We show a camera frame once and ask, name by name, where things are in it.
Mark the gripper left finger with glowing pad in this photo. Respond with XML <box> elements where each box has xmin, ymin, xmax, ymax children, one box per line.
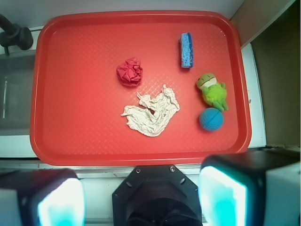
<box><xmin>0</xmin><ymin>169</ymin><xmax>86</xmax><ymax>226</ymax></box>

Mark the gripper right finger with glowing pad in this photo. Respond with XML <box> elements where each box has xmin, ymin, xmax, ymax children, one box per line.
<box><xmin>198</xmin><ymin>150</ymin><xmax>301</xmax><ymax>226</ymax></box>

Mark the blue ball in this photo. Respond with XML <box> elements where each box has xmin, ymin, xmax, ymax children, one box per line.
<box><xmin>199</xmin><ymin>108</ymin><xmax>224</xmax><ymax>132</ymax></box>

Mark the crumpled red paper ball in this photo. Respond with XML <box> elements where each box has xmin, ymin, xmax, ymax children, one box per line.
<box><xmin>116</xmin><ymin>57</ymin><xmax>143</xmax><ymax>88</ymax></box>

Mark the green frog plush toy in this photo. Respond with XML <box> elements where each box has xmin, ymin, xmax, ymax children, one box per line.
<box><xmin>196</xmin><ymin>73</ymin><xmax>229</xmax><ymax>112</ymax></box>

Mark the crumpled white paper towel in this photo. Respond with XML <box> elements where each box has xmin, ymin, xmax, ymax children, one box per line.
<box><xmin>121</xmin><ymin>84</ymin><xmax>180</xmax><ymax>137</ymax></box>

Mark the red plastic tray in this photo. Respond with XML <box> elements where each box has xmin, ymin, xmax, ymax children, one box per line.
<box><xmin>30</xmin><ymin>11</ymin><xmax>251</xmax><ymax>166</ymax></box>

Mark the stainless steel sink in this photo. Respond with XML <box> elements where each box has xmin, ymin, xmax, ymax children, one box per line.
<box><xmin>0</xmin><ymin>50</ymin><xmax>36</xmax><ymax>136</ymax></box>

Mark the blue sponge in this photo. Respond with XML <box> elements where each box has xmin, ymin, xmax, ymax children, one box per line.
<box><xmin>179</xmin><ymin>32</ymin><xmax>194</xmax><ymax>68</ymax></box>

